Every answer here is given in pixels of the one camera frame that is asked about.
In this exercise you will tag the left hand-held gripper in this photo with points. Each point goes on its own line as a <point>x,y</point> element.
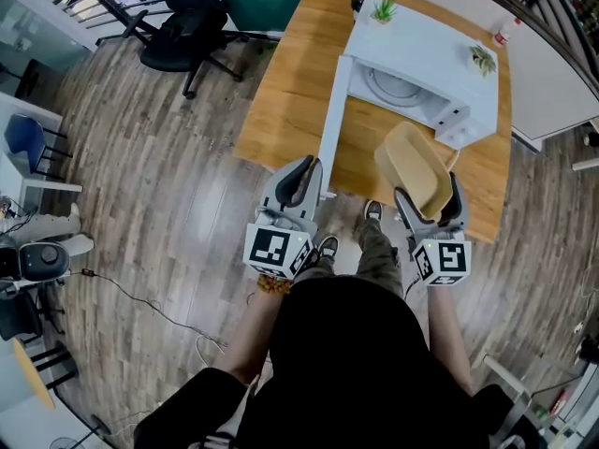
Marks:
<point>269,248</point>

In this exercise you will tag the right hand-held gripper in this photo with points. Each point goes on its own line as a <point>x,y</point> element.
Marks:
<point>449,260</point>

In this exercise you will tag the beige plastic bowl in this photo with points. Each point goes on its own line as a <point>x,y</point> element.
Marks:
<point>412,166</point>

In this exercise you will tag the white microwave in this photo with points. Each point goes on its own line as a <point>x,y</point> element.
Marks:
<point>421,45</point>

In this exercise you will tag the person's right forearm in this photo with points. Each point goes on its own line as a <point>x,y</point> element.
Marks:
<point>449,335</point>

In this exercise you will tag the person's left forearm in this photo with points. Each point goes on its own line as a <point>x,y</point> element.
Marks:
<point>252,339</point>

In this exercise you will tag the person's right shoe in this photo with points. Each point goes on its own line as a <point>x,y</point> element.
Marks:
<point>373,209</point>

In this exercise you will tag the person's shoe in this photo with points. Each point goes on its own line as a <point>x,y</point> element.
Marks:
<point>329,248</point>
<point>373,209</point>

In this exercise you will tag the person's left shoe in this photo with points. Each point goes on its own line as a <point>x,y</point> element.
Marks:
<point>329,248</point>

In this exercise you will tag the person's olive trousers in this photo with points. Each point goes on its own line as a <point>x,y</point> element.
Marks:
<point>379,260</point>

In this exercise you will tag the wooden table with white legs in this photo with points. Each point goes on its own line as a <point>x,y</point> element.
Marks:
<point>290,110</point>

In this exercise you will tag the pale succulent potted plant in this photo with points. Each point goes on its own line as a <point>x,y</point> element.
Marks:
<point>482,61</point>

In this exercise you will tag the person's black shirt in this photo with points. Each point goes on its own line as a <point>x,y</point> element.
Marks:
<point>346,367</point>

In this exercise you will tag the black mesh office chair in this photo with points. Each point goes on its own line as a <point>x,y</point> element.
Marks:
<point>187,40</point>

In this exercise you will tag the plastic bottle with red cap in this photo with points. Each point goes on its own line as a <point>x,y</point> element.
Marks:
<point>504,33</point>

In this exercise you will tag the black bottle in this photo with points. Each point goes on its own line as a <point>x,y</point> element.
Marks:
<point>358,3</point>

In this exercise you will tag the green spiky potted plant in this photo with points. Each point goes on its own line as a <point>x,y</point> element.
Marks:
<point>384,11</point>

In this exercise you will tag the black and white round device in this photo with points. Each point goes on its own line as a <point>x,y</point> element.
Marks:
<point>44,260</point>

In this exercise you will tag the black railing with wooden handrail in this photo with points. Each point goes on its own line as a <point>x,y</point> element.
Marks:
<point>117,3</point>

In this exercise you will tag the blue chair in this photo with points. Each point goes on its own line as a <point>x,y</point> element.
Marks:
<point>25,138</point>

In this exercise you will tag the white desk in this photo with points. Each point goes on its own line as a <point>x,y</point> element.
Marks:
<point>33,108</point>

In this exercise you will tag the black floor fan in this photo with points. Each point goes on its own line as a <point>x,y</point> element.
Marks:
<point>100,426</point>

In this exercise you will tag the white table frame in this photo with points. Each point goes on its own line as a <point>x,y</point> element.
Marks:
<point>587,164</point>

